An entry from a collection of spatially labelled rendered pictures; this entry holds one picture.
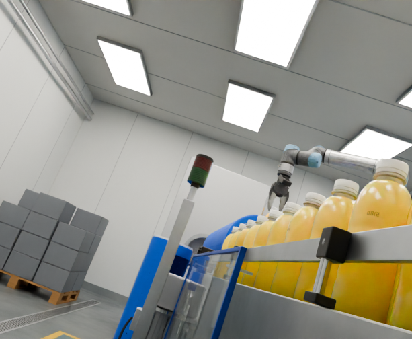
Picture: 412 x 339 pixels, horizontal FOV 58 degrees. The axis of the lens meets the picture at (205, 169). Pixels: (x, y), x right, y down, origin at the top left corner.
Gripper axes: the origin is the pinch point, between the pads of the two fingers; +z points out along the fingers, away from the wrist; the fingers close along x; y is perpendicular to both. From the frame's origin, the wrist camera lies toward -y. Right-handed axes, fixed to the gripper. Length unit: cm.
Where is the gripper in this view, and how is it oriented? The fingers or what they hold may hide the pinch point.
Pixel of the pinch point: (274, 209)
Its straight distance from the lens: 188.0
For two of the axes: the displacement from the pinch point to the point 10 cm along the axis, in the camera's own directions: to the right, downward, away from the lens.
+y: -1.2, 2.4, 9.6
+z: -3.4, 9.0, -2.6
